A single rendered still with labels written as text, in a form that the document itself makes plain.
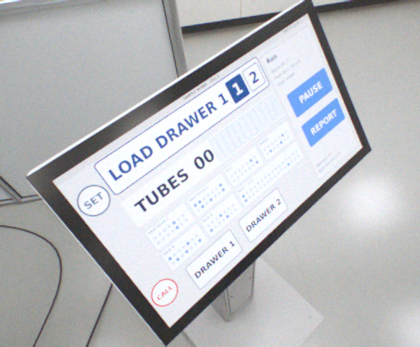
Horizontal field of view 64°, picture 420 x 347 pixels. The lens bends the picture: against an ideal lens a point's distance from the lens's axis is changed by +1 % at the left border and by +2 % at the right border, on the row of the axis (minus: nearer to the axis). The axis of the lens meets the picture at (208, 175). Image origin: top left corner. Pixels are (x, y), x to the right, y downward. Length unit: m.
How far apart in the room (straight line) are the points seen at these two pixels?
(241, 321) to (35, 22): 1.31
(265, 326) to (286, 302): 0.13
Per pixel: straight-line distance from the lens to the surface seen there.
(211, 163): 0.50
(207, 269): 0.53
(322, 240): 1.68
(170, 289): 0.52
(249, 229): 0.55
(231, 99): 0.52
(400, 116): 2.28
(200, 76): 0.50
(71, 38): 1.29
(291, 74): 0.60
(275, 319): 1.50
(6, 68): 1.43
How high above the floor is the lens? 1.50
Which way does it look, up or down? 55 degrees down
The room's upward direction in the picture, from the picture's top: 9 degrees counter-clockwise
